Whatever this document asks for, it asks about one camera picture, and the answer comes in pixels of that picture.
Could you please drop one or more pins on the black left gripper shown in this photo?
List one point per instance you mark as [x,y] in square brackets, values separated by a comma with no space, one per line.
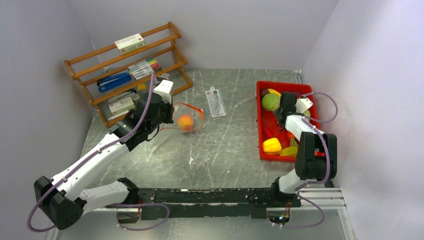
[170,109]

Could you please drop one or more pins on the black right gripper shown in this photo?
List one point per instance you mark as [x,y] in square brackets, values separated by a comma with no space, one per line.
[276,113]

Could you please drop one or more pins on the green cabbage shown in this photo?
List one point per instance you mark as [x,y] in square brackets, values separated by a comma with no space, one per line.
[307,114]
[270,102]

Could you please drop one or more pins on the orange peach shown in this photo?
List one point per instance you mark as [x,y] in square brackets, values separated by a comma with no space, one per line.
[185,122]

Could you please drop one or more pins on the clear zip bag orange zipper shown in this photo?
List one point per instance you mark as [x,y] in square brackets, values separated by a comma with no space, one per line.
[181,108]

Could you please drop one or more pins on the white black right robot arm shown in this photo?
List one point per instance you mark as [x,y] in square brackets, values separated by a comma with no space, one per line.
[316,158]

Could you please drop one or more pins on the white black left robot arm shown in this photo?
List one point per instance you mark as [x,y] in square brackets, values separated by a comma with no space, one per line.
[63,199]

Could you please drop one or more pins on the yellow banana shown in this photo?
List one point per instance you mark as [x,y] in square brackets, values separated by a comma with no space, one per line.
[273,91]

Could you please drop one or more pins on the yellow grey eraser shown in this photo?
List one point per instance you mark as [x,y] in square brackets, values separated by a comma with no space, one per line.
[141,87]

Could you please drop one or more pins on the black white stapler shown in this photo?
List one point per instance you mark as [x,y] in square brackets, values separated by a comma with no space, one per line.
[122,95]

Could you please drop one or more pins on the green white staples box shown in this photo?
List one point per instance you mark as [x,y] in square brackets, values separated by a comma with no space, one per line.
[121,106]

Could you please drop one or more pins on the red chili pepper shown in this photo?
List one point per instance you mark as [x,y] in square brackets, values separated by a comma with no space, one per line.
[266,132]

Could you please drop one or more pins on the red plastic bin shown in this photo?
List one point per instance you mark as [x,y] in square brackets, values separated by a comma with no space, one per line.
[267,122]

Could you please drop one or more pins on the marker pen set pack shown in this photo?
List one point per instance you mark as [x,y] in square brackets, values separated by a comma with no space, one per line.
[144,68]

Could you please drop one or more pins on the wooden three-tier shelf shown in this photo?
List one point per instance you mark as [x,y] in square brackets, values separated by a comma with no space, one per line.
[164,41]

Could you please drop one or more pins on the yellow green mango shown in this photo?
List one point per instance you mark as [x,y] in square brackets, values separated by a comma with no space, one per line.
[290,151]

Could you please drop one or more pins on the ruler set clear package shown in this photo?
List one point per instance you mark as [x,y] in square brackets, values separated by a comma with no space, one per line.
[215,102]

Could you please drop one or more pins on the blue hole punch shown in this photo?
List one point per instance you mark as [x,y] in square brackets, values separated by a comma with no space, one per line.
[107,83]

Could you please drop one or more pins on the white box on top shelf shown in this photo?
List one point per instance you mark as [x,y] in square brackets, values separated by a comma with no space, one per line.
[130,43]

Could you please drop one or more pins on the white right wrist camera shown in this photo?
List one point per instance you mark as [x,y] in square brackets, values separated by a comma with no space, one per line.
[303,104]

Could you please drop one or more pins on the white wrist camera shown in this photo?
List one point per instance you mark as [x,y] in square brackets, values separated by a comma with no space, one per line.
[164,89]
[303,104]

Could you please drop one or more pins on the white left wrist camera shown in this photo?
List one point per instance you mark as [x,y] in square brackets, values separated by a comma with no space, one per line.
[164,89]

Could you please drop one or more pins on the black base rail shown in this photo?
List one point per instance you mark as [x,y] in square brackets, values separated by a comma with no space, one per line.
[158,203]

